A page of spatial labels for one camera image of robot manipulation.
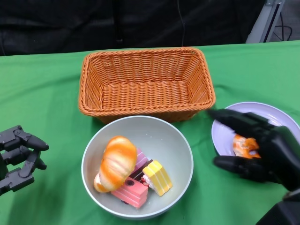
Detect yellow cake slice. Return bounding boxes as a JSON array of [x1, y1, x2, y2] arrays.
[[142, 160, 173, 197]]

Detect dark cake with cream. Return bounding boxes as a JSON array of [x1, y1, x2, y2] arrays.
[[130, 159, 155, 188]]

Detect salmon pink cake slice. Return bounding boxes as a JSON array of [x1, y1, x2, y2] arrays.
[[111, 177, 150, 209]]

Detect grey green bowl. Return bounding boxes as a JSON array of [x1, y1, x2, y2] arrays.
[[81, 115, 194, 220]]

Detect orange wicker basket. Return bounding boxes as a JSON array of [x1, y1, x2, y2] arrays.
[[78, 46, 216, 123]]

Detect thin black hanging cable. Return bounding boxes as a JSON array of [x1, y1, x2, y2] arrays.
[[177, 0, 187, 47]]

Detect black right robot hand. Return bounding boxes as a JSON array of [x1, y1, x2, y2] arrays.
[[207, 109, 300, 192]]

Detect black floor cables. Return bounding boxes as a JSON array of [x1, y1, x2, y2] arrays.
[[275, 11, 296, 43]]

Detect orange white ring bread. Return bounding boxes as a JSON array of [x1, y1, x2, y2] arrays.
[[93, 135, 138, 193], [232, 134, 261, 159]]

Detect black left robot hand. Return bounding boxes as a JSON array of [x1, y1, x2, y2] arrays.
[[0, 125, 50, 196]]

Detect green tablecloth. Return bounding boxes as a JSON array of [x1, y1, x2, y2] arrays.
[[0, 40, 300, 225]]

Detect lavender plate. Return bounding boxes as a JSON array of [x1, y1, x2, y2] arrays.
[[210, 101, 300, 160]]

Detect grey metal frame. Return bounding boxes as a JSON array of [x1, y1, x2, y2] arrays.
[[245, 0, 285, 44]]

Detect black backdrop cloth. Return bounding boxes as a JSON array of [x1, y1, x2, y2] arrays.
[[0, 0, 269, 56]]

